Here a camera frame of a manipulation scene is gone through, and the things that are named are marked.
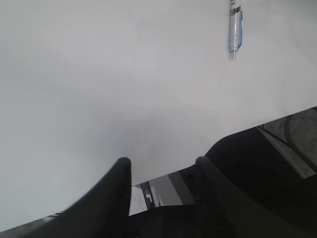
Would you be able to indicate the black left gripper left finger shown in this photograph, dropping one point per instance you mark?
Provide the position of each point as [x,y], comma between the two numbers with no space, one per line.
[101,213]

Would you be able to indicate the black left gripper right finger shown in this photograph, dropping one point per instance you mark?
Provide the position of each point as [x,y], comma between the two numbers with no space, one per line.
[224,211]

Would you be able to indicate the light blue pen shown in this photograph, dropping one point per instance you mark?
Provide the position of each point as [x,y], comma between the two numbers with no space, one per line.
[235,28]

